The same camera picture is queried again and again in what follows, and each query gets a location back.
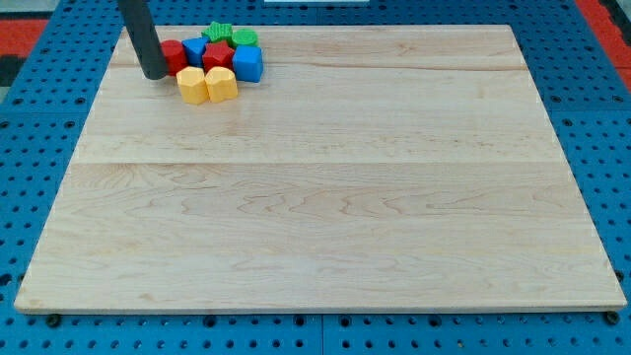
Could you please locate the red circle block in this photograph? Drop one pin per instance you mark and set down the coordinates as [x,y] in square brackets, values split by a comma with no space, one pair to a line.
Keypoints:
[175,56]

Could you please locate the green circle block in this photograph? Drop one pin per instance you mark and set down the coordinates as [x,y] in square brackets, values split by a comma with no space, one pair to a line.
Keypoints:
[244,37]

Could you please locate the yellow hexagon block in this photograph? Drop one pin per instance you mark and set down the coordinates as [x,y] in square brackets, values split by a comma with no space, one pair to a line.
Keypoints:
[192,86]

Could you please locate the wooden board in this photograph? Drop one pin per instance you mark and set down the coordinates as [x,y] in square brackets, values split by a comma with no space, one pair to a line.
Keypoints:
[372,170]

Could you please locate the yellow heart block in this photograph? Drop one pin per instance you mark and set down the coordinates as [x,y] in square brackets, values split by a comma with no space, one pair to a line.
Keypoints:
[221,84]

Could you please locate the blue cube block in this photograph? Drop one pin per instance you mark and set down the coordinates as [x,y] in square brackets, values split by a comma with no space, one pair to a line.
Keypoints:
[248,63]

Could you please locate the red star block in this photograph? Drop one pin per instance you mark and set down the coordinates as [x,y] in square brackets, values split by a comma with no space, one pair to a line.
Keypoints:
[218,54]

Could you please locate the green star block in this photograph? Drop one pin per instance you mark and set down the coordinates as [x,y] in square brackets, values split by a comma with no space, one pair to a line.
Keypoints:
[217,32]

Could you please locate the blue triangle block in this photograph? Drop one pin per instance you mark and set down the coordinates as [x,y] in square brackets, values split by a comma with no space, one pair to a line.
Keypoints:
[194,48]

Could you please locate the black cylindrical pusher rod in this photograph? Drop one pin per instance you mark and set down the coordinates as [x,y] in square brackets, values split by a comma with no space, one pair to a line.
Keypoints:
[140,26]

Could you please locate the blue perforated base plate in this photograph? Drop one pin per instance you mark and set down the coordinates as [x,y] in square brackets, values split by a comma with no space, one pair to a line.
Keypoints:
[47,105]

